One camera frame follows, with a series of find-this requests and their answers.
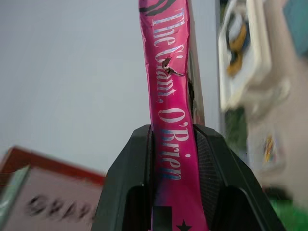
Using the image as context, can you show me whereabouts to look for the white book with yellow print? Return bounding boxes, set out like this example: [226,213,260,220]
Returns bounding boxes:
[215,0,272,111]

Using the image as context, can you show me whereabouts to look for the pink paperback book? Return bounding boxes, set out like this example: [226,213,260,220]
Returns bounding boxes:
[137,0,209,231]

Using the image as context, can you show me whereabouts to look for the beige book with colourful print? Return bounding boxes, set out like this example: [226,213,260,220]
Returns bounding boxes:
[245,0,308,202]

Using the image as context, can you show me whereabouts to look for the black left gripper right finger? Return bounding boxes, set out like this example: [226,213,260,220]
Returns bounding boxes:
[193,123,287,231]

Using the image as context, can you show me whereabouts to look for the red and beige book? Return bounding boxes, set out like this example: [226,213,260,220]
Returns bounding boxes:
[0,146,107,231]

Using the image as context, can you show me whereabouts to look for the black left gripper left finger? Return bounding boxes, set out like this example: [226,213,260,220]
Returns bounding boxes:
[92,124,154,231]

